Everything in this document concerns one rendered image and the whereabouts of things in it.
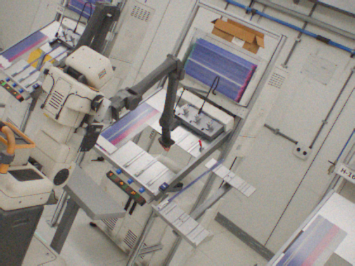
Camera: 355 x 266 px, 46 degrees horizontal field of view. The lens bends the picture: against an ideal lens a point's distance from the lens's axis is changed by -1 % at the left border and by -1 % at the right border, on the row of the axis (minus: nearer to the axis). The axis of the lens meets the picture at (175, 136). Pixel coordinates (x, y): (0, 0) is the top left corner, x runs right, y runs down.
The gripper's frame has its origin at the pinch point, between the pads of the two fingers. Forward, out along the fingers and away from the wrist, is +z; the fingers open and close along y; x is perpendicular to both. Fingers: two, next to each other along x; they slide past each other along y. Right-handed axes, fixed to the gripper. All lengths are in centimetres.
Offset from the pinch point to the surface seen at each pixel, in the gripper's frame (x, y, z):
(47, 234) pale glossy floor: 82, 39, 53
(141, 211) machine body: 25, 2, 46
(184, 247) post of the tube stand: 37, -51, 17
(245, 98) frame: -50, -22, -26
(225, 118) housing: -40.5, -14.6, -10.7
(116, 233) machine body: 42, 13, 68
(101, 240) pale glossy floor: 51, 23, 78
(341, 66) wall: -201, -21, 28
